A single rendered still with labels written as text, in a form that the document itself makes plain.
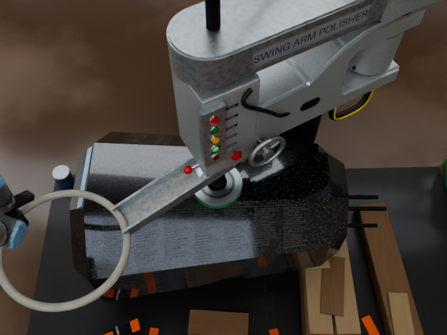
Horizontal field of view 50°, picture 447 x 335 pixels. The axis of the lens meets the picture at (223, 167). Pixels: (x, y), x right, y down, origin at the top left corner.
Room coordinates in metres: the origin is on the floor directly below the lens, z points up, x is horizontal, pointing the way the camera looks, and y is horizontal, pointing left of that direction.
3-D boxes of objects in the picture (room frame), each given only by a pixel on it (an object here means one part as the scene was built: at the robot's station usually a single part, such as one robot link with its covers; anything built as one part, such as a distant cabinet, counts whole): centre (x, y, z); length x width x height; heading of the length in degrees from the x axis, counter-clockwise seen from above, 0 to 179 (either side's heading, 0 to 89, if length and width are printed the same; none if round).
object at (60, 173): (1.47, 0.97, 0.08); 0.10 x 0.10 x 0.13
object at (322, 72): (1.19, -0.32, 1.28); 0.74 x 0.23 x 0.49; 119
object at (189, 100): (1.05, -0.04, 1.30); 0.36 x 0.22 x 0.45; 119
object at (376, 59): (1.33, -0.55, 1.32); 0.19 x 0.19 x 0.20
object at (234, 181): (1.01, 0.03, 0.82); 0.21 x 0.21 x 0.01
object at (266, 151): (0.96, -0.14, 1.18); 0.15 x 0.10 x 0.15; 119
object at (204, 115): (0.87, 0.03, 1.35); 0.08 x 0.03 x 0.28; 119
